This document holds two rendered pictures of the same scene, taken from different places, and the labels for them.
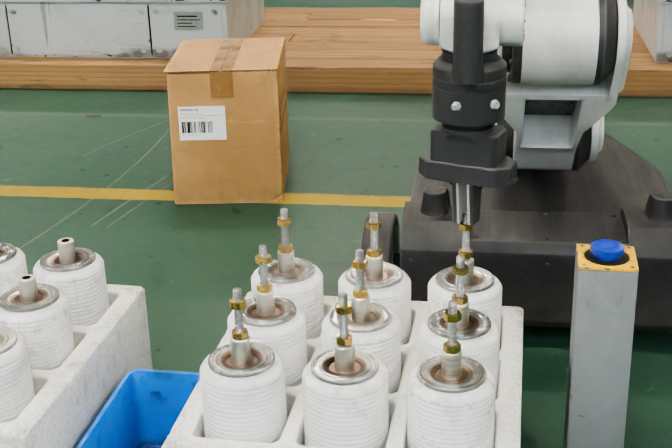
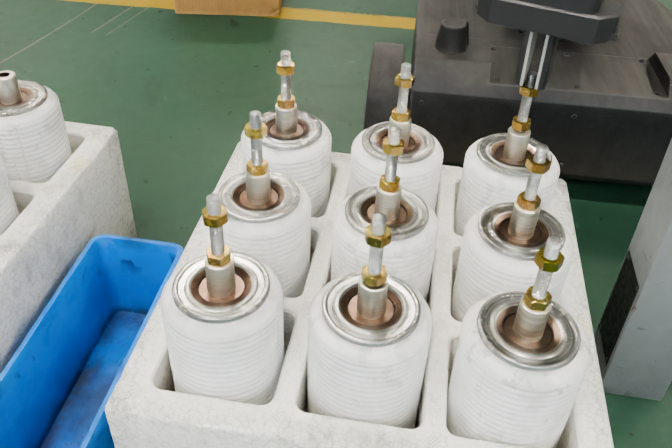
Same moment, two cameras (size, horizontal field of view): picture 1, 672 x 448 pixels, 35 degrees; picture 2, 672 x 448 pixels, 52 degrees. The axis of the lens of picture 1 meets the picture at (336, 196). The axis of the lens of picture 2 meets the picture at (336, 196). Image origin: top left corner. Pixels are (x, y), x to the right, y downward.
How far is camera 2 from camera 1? 71 cm
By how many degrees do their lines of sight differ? 16
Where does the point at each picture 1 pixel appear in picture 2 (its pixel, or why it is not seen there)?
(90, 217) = (91, 23)
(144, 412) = (115, 280)
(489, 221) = (508, 61)
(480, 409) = (572, 391)
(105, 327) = (60, 187)
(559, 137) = not seen: outside the picture
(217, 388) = (183, 336)
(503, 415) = not seen: hidden behind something
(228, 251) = (225, 67)
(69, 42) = not seen: outside the picture
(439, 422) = (510, 406)
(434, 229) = (451, 69)
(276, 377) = (271, 319)
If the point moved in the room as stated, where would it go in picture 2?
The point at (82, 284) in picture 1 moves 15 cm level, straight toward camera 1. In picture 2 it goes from (27, 133) to (17, 219)
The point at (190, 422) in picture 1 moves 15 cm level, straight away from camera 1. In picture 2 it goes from (150, 359) to (154, 241)
